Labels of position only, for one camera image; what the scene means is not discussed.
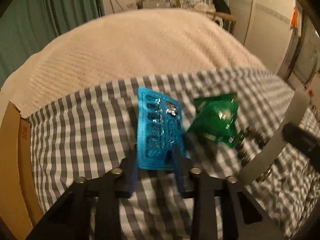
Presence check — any narrow green curtain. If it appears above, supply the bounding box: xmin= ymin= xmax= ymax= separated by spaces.
xmin=50 ymin=0 xmax=105 ymax=30

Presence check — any green foil packet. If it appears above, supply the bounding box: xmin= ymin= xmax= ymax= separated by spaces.
xmin=185 ymin=92 xmax=240 ymax=149

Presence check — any brown cardboard box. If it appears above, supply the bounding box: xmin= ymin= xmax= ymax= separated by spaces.
xmin=0 ymin=101 xmax=44 ymax=230

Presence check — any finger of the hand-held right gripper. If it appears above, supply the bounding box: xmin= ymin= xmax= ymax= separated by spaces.
xmin=282 ymin=123 xmax=320 ymax=173

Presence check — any black bag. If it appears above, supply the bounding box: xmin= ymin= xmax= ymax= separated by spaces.
xmin=214 ymin=0 xmax=232 ymax=14

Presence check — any cream textured blanket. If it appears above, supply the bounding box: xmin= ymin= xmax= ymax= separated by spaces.
xmin=0 ymin=7 xmax=273 ymax=120

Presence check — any wide green curtain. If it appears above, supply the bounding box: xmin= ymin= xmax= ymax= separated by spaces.
xmin=0 ymin=0 xmax=58 ymax=73

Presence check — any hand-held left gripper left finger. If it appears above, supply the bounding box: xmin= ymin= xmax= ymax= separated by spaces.
xmin=26 ymin=152 xmax=140 ymax=240

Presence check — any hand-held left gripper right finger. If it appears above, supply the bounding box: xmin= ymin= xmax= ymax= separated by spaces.
xmin=170 ymin=145 xmax=285 ymax=240

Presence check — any grey mini fridge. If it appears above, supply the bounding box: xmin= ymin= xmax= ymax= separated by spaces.
xmin=140 ymin=0 xmax=175 ymax=9

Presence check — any blue blister pack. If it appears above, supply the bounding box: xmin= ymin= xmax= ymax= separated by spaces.
xmin=137 ymin=87 xmax=187 ymax=171

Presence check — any wooden chair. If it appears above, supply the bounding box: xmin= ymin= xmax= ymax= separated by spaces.
xmin=206 ymin=11 xmax=237 ymax=34

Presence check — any grey white checkered blanket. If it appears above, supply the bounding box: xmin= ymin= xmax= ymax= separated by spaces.
xmin=26 ymin=66 xmax=320 ymax=240

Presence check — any orange paper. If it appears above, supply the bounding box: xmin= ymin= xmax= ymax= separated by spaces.
xmin=290 ymin=6 xmax=302 ymax=30

